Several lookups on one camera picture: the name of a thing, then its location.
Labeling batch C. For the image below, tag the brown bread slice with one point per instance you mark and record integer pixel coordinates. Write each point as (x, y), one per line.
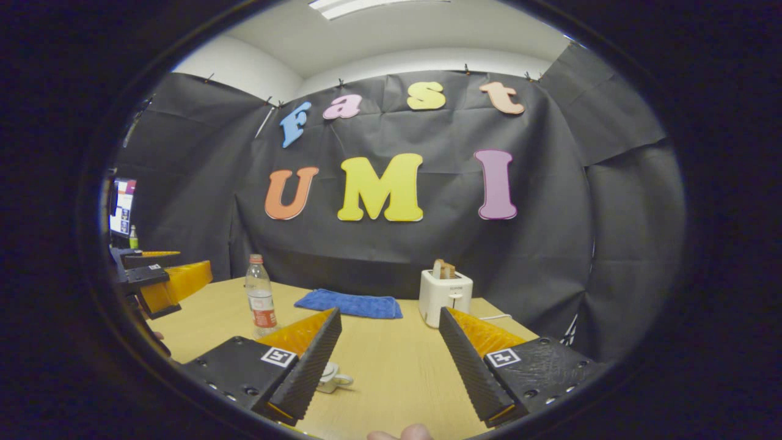
(449, 272)

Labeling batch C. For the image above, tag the computer monitor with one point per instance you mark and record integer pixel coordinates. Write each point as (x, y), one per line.
(124, 208)

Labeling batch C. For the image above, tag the blue towel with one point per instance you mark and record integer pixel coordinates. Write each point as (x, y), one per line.
(348, 304)

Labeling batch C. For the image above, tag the white ceramic teacup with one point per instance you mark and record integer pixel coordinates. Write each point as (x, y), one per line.
(333, 384)

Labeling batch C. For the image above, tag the light bread slice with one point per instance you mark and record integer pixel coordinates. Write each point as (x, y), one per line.
(438, 270)

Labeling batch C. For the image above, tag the white toaster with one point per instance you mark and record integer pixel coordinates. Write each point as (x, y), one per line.
(440, 293)

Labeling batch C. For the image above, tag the green bottle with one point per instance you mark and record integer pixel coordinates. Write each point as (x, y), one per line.
(133, 239)

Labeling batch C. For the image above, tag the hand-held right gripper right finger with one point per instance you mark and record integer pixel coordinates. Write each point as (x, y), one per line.
(473, 373)

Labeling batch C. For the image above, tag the clear plastic water bottle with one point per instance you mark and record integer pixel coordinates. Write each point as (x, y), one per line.
(263, 305)

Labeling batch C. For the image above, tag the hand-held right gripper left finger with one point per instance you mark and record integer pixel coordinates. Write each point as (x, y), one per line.
(311, 366)

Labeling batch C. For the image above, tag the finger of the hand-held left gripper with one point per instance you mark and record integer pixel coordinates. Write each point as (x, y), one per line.
(146, 275)
(137, 260)

